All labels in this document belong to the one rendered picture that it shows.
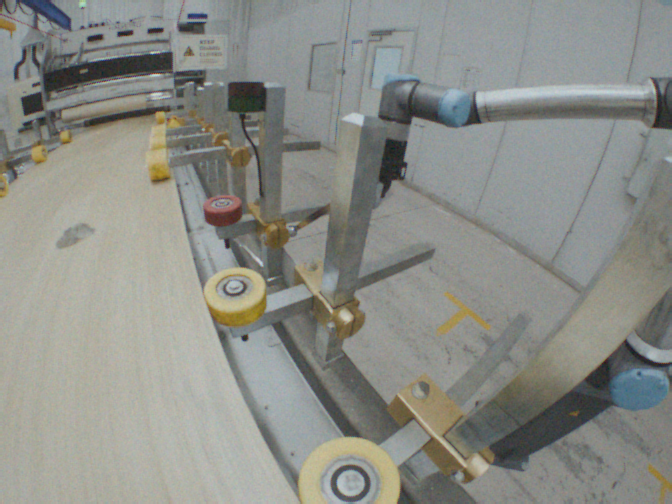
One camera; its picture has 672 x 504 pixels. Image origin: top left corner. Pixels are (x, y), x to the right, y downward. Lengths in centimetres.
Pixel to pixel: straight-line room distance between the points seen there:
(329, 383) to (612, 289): 43
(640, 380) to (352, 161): 74
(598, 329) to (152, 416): 34
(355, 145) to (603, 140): 269
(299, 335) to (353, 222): 31
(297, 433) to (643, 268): 52
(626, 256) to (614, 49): 289
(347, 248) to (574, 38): 294
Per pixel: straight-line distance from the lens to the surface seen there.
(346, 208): 28
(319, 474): 23
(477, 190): 314
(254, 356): 61
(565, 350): 19
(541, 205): 292
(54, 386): 36
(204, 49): 277
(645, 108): 77
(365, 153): 26
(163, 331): 33
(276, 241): 54
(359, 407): 48
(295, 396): 56
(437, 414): 33
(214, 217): 53
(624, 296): 18
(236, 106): 45
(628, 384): 78
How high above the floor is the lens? 114
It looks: 35 degrees down
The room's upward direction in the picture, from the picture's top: 8 degrees clockwise
